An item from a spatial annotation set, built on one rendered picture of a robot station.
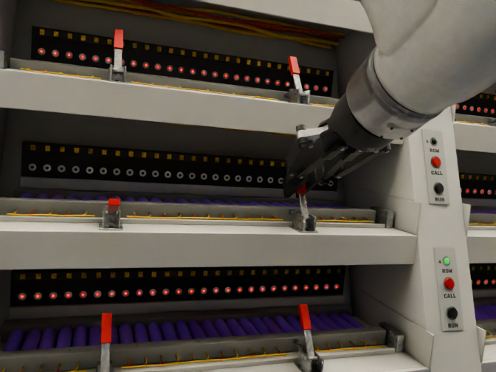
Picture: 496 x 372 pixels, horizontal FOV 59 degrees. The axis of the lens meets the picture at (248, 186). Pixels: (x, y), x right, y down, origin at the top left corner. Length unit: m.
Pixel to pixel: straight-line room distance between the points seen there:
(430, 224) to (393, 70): 0.37
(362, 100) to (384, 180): 0.35
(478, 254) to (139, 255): 0.54
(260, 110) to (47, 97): 0.28
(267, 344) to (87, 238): 0.29
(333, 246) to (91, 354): 0.35
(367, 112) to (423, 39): 0.10
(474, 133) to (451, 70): 0.47
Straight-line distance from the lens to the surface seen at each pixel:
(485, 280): 1.05
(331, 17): 0.77
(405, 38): 0.40
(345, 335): 0.72
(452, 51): 0.38
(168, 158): 0.74
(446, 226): 0.76
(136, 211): 0.62
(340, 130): 0.50
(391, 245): 0.70
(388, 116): 0.45
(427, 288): 0.73
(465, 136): 0.84
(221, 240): 0.58
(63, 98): 0.60
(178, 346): 0.63
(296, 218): 0.64
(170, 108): 0.61
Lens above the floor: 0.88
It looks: 11 degrees up
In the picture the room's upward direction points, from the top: 1 degrees counter-clockwise
